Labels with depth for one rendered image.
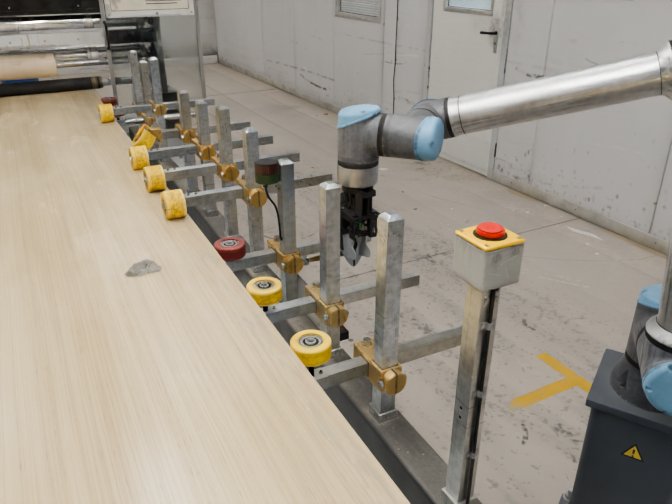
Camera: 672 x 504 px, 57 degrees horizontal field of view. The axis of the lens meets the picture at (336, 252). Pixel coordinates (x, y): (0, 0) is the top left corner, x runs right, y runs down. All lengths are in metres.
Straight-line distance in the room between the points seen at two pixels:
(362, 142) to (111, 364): 0.65
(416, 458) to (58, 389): 0.67
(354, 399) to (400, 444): 0.16
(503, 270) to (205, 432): 0.52
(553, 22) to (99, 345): 3.73
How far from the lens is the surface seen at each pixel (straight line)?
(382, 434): 1.30
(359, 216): 1.36
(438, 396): 2.54
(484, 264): 0.86
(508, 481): 2.26
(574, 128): 4.35
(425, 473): 1.24
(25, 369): 1.26
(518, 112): 1.38
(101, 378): 1.19
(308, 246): 1.69
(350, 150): 1.31
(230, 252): 1.58
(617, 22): 4.14
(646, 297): 1.59
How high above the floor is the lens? 1.58
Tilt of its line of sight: 26 degrees down
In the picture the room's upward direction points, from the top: straight up
